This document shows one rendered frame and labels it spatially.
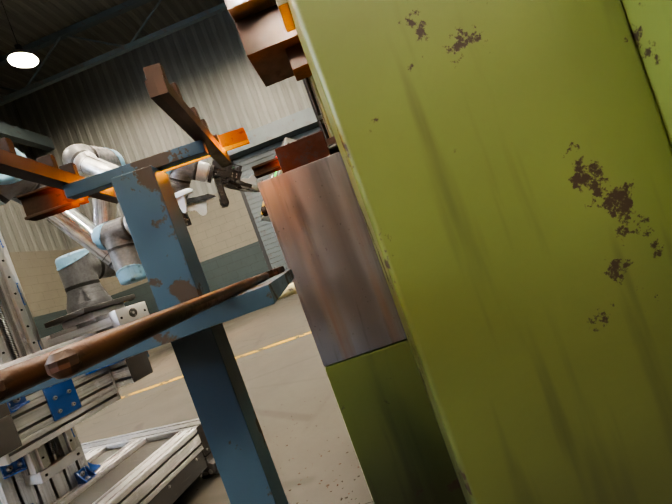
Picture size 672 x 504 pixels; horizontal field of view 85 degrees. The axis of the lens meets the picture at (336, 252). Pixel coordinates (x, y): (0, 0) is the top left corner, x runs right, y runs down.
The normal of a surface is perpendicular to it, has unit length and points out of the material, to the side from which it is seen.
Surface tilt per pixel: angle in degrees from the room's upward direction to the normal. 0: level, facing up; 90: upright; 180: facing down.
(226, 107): 90
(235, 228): 90
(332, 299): 90
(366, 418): 90
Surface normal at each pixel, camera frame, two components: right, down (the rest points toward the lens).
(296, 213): -0.07, 0.04
